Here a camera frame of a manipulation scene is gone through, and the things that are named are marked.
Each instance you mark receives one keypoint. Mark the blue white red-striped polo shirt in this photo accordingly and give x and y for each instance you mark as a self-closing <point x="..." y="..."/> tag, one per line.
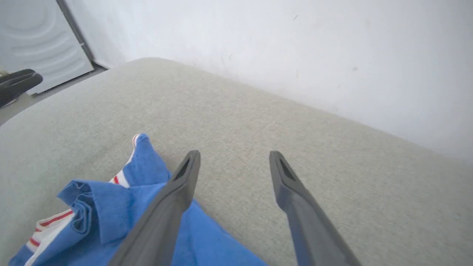
<point x="107" y="218"/>

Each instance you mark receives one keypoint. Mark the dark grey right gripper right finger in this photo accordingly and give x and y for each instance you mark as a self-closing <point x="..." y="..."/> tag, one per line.
<point x="306" y="218"/>

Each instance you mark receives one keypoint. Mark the white appliance door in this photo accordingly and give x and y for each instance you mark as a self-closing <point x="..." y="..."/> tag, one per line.
<point x="40" y="40"/>

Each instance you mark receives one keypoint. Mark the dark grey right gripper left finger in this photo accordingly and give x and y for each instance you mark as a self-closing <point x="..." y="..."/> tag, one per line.
<point x="162" y="218"/>

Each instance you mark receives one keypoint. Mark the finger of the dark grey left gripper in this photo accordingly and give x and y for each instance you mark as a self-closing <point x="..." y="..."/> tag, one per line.
<point x="16" y="75"/>
<point x="18" y="88"/>

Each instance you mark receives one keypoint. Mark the light grey fabric sofa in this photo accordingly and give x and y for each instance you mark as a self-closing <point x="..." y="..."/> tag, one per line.
<point x="236" y="122"/>

